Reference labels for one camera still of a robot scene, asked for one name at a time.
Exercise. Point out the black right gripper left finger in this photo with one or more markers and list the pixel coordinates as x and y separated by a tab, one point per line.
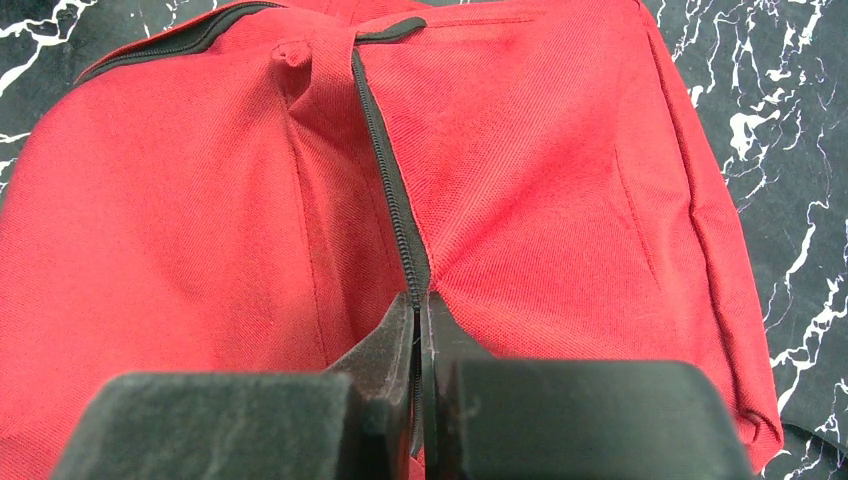
351	421

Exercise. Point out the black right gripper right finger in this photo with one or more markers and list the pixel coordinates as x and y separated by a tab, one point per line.
511	418

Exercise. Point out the red student backpack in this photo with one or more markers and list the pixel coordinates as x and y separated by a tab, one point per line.
250	190

